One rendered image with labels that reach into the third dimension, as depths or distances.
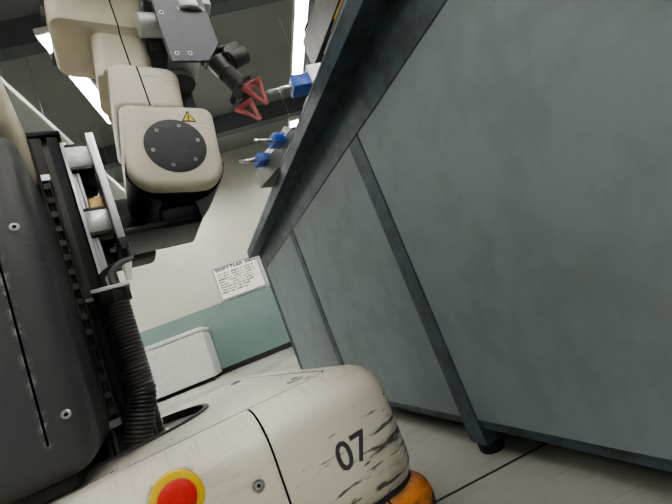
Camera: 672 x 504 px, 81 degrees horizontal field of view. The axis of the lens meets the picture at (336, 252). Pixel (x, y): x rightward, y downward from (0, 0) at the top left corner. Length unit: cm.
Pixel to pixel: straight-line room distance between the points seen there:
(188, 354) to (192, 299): 133
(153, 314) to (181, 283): 76
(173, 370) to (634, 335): 710
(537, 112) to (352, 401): 40
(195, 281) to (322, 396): 775
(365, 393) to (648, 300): 32
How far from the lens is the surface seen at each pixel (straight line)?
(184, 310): 821
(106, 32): 96
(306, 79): 90
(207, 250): 828
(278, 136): 114
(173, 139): 78
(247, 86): 124
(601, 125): 49
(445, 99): 62
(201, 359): 726
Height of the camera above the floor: 35
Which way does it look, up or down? 8 degrees up
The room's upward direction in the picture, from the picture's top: 22 degrees counter-clockwise
